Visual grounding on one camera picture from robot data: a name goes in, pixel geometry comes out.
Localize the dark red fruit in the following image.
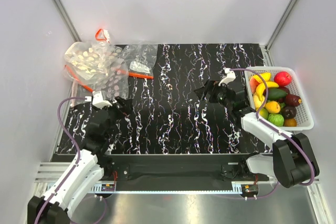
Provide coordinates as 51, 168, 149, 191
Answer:
285, 94, 302, 107

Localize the yellow banana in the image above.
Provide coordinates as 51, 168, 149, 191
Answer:
255, 81, 279, 101

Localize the yellow orange mango slice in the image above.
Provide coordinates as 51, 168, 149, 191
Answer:
252, 72, 271, 83

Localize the small orange fruit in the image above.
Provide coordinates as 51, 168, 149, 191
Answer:
283, 118, 297, 127

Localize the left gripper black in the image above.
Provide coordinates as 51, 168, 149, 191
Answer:
93, 97, 133, 139

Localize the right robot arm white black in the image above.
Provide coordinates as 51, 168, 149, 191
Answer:
194, 80, 319, 188

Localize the right small connector box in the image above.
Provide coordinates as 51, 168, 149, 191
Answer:
242, 184, 259, 195

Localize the black marble pattern mat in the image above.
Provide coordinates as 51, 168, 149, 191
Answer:
56, 43, 292, 155

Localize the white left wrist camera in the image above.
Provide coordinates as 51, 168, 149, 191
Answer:
91, 91, 112, 109

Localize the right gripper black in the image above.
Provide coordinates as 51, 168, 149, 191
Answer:
193, 79, 233, 110

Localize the small connector box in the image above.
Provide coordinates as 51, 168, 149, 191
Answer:
242, 184, 259, 195
101, 183, 116, 192

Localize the aluminium frame post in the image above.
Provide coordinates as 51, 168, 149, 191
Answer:
265, 0, 299, 52
52, 0, 82, 41

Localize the pile of dotted zip bags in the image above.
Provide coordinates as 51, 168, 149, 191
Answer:
63, 41, 129, 99

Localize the left aluminium frame post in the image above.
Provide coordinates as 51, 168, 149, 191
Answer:
52, 0, 82, 41

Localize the clear zip bag orange zipper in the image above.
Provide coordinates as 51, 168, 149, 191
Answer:
116, 42, 159, 80

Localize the green yellow orange fruit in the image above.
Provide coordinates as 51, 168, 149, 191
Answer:
259, 108, 269, 120

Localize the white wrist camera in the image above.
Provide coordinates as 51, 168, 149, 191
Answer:
91, 91, 112, 109
218, 68, 236, 86

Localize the left small connector box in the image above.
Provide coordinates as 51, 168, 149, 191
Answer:
101, 183, 116, 192

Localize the red apple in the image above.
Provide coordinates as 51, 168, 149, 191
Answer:
274, 71, 292, 87

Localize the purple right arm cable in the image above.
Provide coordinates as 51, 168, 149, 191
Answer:
228, 68, 316, 185

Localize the white plastic fruit basket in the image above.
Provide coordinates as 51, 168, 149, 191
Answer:
248, 66, 314, 131

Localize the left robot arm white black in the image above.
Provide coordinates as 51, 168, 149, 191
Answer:
27, 95, 133, 223

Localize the watermelon slice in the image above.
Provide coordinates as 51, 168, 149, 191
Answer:
249, 77, 259, 94

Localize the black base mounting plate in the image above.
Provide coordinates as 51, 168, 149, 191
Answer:
98, 154, 267, 183

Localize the right aluminium frame post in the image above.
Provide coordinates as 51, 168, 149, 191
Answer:
265, 0, 299, 52

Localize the yellow lemon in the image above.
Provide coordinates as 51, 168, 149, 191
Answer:
253, 92, 265, 110

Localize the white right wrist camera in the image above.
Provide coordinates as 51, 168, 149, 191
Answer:
218, 68, 236, 86

